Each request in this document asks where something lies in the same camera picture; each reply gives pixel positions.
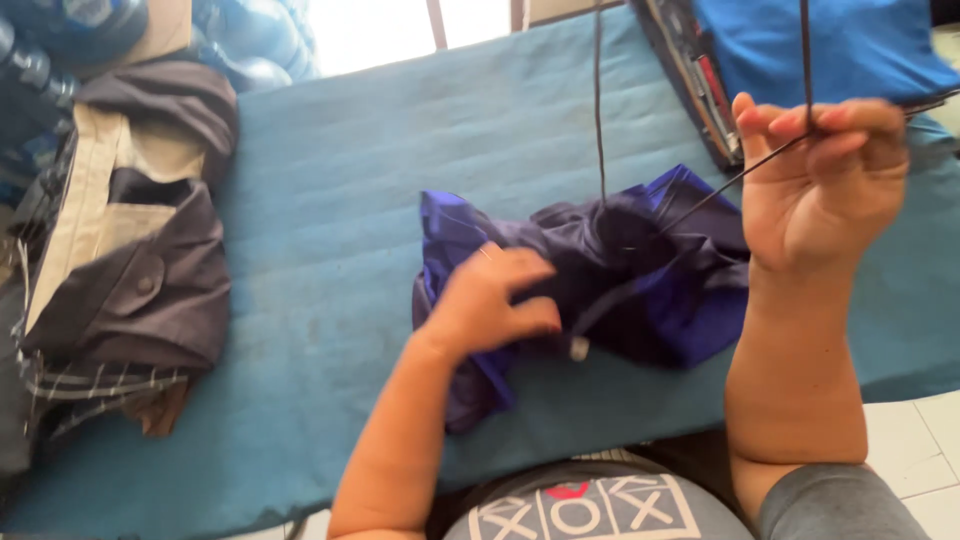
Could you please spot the person's left hand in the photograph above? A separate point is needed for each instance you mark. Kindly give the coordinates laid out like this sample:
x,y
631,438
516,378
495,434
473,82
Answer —
x,y
476,307

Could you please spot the person's right hand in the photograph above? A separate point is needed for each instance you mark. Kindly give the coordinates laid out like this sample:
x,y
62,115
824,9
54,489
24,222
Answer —
x,y
806,214

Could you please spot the navy and blue garment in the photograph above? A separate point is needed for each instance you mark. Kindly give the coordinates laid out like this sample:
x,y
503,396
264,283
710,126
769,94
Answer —
x,y
675,307

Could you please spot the teal padded table cover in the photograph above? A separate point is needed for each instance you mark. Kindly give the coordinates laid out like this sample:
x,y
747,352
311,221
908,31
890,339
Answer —
x,y
337,210

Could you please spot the folded bright blue cloth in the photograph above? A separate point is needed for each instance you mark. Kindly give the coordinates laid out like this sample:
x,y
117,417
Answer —
x,y
825,45

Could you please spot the black open case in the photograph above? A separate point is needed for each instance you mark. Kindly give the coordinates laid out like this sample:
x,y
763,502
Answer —
x,y
694,82

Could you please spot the person's grey printed shirt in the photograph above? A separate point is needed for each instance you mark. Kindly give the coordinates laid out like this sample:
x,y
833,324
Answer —
x,y
600,510

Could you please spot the brown and beige jacket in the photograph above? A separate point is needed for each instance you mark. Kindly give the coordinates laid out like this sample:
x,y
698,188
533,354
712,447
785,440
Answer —
x,y
150,285

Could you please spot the large blue water jugs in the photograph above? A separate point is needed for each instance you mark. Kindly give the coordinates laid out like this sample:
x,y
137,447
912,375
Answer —
x,y
255,37

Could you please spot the grey plaid cloth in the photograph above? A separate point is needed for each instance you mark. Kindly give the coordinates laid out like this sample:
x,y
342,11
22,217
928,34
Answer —
x,y
82,390

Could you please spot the cardboard box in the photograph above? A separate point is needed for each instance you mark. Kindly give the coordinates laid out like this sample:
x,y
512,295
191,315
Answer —
x,y
161,30

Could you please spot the group of blue water bottles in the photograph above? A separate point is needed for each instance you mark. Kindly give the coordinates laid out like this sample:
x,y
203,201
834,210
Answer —
x,y
37,67

